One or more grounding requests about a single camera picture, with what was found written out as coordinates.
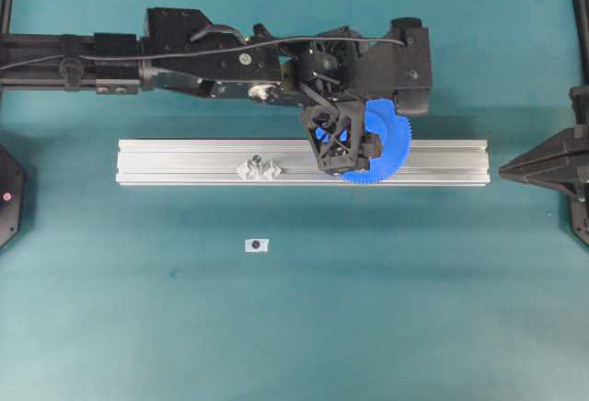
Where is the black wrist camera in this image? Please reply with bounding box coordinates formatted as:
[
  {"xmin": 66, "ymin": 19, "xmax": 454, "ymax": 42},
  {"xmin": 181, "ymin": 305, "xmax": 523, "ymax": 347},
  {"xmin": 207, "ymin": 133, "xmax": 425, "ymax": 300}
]
[{"xmin": 348, "ymin": 17, "xmax": 433, "ymax": 117}]

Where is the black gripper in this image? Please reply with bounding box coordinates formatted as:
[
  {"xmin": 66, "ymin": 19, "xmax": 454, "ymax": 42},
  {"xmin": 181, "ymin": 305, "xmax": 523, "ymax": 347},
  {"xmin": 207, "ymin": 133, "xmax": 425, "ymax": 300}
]
[{"xmin": 278, "ymin": 28, "xmax": 383, "ymax": 175}]

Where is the white bracket above upper shaft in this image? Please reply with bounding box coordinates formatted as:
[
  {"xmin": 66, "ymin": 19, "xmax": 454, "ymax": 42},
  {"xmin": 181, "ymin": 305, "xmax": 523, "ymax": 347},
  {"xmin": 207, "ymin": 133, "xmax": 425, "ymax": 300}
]
[{"xmin": 259, "ymin": 159, "xmax": 282, "ymax": 181}]

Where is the black frame post right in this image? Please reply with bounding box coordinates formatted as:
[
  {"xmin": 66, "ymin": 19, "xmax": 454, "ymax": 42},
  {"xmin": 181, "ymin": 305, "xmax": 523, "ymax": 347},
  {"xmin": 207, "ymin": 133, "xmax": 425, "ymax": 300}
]
[{"xmin": 572, "ymin": 0, "xmax": 588, "ymax": 85}]

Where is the black camera cable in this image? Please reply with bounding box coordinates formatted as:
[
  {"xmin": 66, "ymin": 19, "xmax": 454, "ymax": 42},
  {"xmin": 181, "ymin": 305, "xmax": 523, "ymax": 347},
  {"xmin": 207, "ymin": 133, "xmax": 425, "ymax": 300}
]
[{"xmin": 0, "ymin": 35, "xmax": 409, "ymax": 71}]

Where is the white bracket below upper shaft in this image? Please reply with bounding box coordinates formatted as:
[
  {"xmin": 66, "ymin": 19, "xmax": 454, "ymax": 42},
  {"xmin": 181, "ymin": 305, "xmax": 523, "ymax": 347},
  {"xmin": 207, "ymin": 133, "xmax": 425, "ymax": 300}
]
[{"xmin": 236, "ymin": 158, "xmax": 260, "ymax": 181}]

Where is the black right gripper at rest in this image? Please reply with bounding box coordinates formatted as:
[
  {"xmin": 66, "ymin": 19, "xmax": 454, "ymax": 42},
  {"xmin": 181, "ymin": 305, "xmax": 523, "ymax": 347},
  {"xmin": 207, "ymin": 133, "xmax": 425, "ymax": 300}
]
[{"xmin": 499, "ymin": 125, "xmax": 588, "ymax": 198}]

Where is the large blue gear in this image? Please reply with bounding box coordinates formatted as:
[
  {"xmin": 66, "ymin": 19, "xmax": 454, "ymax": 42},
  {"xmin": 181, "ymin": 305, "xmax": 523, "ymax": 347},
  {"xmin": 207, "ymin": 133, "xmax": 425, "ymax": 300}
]
[{"xmin": 317, "ymin": 98, "xmax": 413, "ymax": 187}]

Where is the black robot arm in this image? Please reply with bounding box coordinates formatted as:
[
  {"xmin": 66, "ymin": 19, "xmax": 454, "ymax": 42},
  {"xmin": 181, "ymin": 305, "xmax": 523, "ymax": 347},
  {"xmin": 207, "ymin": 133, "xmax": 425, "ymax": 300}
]
[{"xmin": 1, "ymin": 8, "xmax": 399, "ymax": 175}]

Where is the silver aluminium extrusion rail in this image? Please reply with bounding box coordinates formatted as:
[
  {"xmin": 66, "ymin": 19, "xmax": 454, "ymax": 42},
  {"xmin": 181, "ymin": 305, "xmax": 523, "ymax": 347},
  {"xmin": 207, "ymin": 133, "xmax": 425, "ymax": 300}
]
[{"xmin": 115, "ymin": 139, "xmax": 491, "ymax": 187}]

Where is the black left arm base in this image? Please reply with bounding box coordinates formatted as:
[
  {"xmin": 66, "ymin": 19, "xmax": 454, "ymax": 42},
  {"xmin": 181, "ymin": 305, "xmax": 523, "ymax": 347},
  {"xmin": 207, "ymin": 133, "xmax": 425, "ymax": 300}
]
[{"xmin": 0, "ymin": 145, "xmax": 27, "ymax": 248}]

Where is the small white marker tag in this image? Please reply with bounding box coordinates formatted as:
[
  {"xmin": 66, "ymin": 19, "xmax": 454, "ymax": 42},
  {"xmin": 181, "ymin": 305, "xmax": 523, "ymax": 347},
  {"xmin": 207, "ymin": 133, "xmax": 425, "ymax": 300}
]
[{"xmin": 244, "ymin": 238, "xmax": 270, "ymax": 253}]

